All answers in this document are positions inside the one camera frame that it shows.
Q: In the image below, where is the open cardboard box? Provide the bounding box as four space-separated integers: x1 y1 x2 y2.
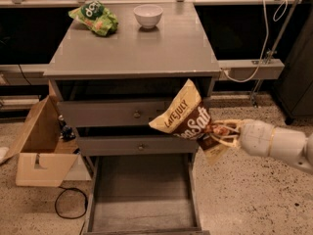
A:
4 97 87 187

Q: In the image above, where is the white hanging cable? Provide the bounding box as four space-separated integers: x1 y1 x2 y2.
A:
222 0 290 84

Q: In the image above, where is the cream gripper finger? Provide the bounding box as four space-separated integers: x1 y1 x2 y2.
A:
209 133 240 148
212 119 251 131

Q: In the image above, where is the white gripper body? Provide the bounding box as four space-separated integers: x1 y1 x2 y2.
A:
240 119 274 157

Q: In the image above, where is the slanted metal pole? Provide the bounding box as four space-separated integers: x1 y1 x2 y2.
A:
249 0 300 108

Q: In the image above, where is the grey top drawer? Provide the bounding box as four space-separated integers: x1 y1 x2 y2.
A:
58 98 171 127

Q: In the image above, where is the grey middle drawer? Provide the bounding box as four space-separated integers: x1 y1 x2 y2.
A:
77 135 199 156

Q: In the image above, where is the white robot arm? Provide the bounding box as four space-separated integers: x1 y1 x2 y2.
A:
208 119 313 174

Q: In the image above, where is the white ceramic bowl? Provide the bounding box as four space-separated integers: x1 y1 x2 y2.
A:
133 4 163 28

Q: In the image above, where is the grey open bottom drawer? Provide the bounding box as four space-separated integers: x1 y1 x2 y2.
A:
83 154 210 235

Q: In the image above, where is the dark grey side cabinet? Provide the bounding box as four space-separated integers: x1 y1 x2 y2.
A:
273 13 313 125

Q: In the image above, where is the green chip bag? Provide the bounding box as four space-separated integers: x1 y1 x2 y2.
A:
68 1 118 36

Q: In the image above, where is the black floor cable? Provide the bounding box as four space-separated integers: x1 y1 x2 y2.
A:
54 186 89 220

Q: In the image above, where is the grey drawer cabinet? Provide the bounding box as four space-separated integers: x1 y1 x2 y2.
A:
43 2 222 165

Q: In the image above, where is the brown sea salt chip bag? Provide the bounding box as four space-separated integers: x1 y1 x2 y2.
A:
149 79 230 165

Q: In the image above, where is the dark blue figurine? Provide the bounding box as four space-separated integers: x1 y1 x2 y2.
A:
58 116 75 141

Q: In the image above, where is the grey metal rail shelf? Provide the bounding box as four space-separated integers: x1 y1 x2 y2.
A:
218 59 285 81

